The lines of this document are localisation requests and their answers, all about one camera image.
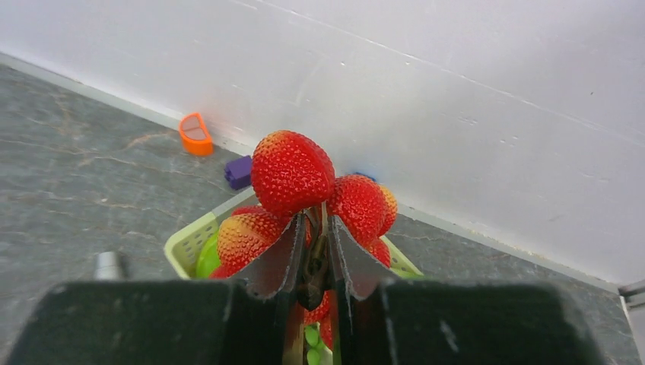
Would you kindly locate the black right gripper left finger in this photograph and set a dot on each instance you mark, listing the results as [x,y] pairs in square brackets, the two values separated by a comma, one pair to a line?
[278,269]

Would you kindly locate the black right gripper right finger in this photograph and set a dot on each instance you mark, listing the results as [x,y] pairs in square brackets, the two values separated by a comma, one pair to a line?
[354,271]

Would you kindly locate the red strawberry bunch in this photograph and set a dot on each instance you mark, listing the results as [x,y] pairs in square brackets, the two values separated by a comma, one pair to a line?
[291,175]

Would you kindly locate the light green starfruit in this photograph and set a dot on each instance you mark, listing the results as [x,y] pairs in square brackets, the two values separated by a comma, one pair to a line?
[208,259]

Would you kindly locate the pale green perforated basket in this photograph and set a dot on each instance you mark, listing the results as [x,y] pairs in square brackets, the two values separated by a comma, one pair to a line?
[184,248]

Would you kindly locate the purple small brick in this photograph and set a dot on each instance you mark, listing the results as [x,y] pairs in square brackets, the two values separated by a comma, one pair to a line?
[237,172]

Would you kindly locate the orange semicircle block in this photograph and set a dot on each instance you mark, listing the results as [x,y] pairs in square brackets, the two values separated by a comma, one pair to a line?
[195,136]

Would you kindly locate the grey toy microphone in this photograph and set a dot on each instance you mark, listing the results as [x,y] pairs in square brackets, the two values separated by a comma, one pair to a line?
[109,267]

